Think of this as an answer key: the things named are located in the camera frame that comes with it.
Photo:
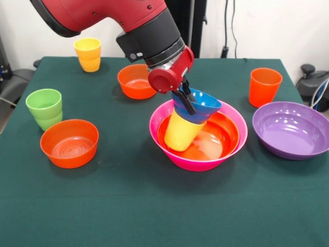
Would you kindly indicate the black chair base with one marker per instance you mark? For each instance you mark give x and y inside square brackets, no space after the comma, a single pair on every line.
[311,77]
[18,79]

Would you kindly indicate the orange plastic cup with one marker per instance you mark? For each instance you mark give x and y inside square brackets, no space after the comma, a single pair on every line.
[264,90]

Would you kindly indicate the large pink plastic bowl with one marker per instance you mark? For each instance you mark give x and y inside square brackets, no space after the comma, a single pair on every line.
[200,166]

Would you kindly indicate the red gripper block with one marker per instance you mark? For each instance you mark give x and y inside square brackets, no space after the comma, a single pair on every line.
[164,81]

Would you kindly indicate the dark green table cloth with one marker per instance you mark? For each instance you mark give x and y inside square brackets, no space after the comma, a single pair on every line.
[154,205]

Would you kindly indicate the large orange plastic bowl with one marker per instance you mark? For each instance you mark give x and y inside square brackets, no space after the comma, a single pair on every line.
[226,139]

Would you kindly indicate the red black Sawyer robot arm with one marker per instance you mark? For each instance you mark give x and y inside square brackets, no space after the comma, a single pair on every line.
[128,15]

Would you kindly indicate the small orange plastic bowl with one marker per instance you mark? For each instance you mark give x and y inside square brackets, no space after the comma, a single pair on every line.
[69,154]
[131,85]

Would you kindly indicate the blue plastic bowl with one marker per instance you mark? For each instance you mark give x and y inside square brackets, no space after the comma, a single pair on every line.
[208,103]

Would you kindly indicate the yellow plastic cup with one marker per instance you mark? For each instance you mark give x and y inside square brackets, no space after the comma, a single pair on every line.
[180,133]
[88,56]

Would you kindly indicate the black column stand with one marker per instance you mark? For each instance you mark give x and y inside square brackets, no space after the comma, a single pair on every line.
[195,25]

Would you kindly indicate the green plastic cup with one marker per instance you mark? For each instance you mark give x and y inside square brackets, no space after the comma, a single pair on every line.
[46,113]

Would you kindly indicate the purple plastic bowl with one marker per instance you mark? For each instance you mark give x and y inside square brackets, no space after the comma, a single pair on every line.
[290,139]

